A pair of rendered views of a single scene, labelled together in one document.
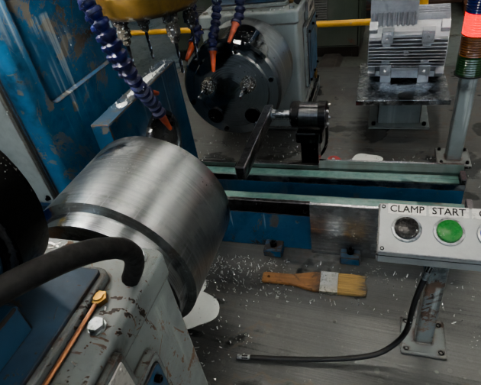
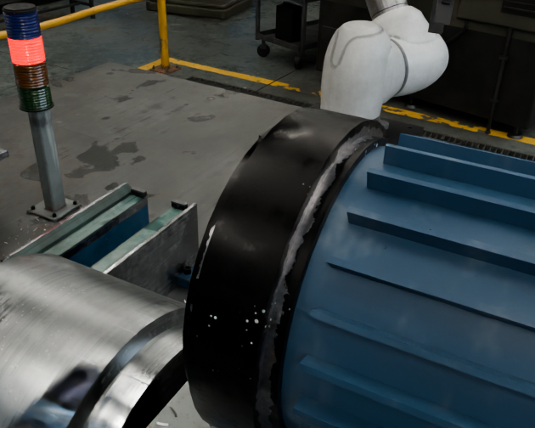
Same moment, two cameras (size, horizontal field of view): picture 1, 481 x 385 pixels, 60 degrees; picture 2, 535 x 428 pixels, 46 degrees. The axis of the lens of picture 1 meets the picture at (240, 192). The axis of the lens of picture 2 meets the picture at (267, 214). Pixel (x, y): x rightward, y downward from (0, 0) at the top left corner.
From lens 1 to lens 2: 0.61 m
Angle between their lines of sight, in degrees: 68
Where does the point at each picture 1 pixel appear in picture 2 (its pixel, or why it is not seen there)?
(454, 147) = (56, 192)
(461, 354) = not seen: hidden behind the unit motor
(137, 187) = (124, 291)
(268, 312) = not seen: outside the picture
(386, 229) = not seen: hidden behind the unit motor
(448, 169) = (121, 194)
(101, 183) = (95, 315)
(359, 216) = (126, 271)
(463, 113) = (51, 150)
